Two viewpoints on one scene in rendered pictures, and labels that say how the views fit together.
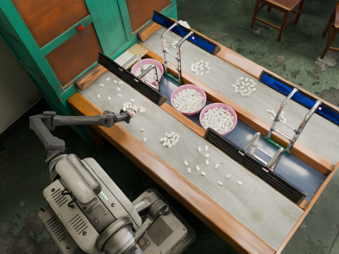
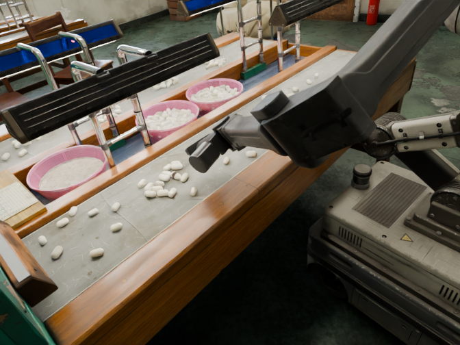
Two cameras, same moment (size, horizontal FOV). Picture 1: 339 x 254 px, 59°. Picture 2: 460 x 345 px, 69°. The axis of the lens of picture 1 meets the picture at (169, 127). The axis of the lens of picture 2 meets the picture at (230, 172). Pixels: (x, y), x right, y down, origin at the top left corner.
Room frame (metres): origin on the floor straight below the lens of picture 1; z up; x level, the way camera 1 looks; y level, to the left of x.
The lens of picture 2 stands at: (1.16, 1.11, 1.37)
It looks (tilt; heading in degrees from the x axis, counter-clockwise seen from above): 37 degrees down; 268
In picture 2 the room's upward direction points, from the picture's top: 8 degrees counter-clockwise
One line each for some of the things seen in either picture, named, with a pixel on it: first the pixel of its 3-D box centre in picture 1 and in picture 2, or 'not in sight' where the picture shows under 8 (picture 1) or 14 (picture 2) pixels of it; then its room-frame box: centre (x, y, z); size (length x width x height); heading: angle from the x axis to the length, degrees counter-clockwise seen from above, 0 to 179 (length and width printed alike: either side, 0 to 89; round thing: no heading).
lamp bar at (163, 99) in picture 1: (129, 76); (128, 77); (1.37, 0.22, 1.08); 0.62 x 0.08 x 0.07; 41
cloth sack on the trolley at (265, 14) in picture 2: not in sight; (258, 21); (0.46, -3.09, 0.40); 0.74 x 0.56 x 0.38; 46
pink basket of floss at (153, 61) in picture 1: (148, 74); (72, 176); (1.68, 0.12, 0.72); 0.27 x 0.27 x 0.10
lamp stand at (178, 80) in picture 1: (178, 54); (74, 99); (1.68, -0.15, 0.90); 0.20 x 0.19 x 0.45; 41
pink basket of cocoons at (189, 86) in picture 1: (188, 102); (169, 124); (1.35, -0.17, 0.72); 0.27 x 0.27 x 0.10
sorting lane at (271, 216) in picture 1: (175, 143); (256, 126); (1.00, -0.02, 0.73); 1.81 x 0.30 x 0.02; 41
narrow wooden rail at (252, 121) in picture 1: (218, 100); (175, 103); (1.33, -0.40, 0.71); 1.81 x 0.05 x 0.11; 41
